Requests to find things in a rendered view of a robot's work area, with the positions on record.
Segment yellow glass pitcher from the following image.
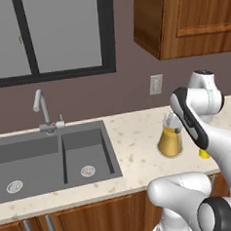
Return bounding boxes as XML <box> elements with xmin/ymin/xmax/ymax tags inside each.
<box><xmin>154</xmin><ymin>110</ymin><xmax>185</xmax><ymax>160</ymax></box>

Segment grey metal tap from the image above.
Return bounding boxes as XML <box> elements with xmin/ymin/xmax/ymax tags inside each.
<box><xmin>30</xmin><ymin>87</ymin><xmax>67</xmax><ymax>136</ymax></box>

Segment black framed window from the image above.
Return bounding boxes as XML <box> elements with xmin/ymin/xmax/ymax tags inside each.
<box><xmin>0</xmin><ymin>0</ymin><xmax>120</xmax><ymax>90</ymax></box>

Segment grey double sink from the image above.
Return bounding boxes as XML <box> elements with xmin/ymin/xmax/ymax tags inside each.
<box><xmin>0</xmin><ymin>118</ymin><xmax>125</xmax><ymax>205</ymax></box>

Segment white wall socket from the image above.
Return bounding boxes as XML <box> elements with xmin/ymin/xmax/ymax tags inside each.
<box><xmin>148</xmin><ymin>73</ymin><xmax>166</xmax><ymax>96</ymax></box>

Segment wooden wall cupboard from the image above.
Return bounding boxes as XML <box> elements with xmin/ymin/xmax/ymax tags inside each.
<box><xmin>130</xmin><ymin>0</ymin><xmax>231</xmax><ymax>63</ymax></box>

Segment wooden wall cupboard door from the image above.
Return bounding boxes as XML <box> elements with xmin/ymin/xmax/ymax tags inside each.
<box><xmin>155</xmin><ymin>0</ymin><xmax>231</xmax><ymax>60</ymax></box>

